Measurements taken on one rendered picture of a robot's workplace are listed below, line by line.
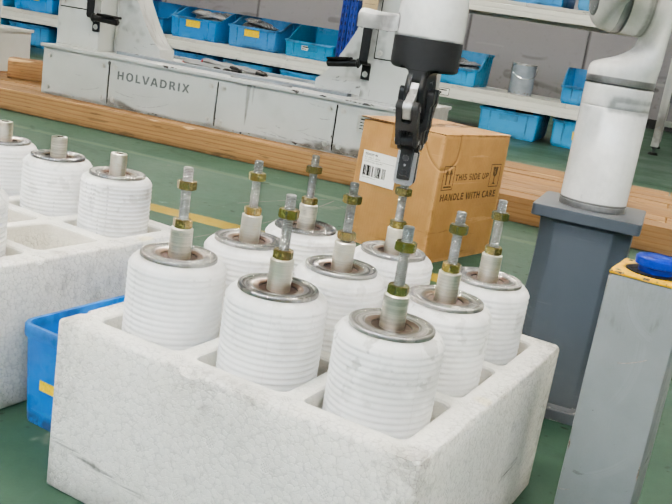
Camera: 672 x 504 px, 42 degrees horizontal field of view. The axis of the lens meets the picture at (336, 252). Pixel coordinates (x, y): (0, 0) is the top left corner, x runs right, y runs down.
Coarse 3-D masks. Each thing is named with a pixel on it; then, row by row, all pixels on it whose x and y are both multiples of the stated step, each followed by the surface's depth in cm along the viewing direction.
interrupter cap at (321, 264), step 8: (312, 256) 92; (320, 256) 93; (328, 256) 93; (312, 264) 90; (320, 264) 90; (328, 264) 92; (360, 264) 92; (368, 264) 92; (320, 272) 88; (328, 272) 87; (336, 272) 88; (344, 272) 90; (352, 272) 90; (360, 272) 90; (368, 272) 90; (376, 272) 90; (360, 280) 88
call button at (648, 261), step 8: (640, 256) 82; (648, 256) 81; (656, 256) 82; (664, 256) 82; (640, 264) 81; (648, 264) 81; (656, 264) 80; (664, 264) 80; (648, 272) 81; (656, 272) 81; (664, 272) 81
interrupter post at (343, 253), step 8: (336, 240) 90; (336, 248) 89; (344, 248) 89; (352, 248) 89; (336, 256) 89; (344, 256) 89; (352, 256) 90; (336, 264) 90; (344, 264) 89; (352, 264) 90
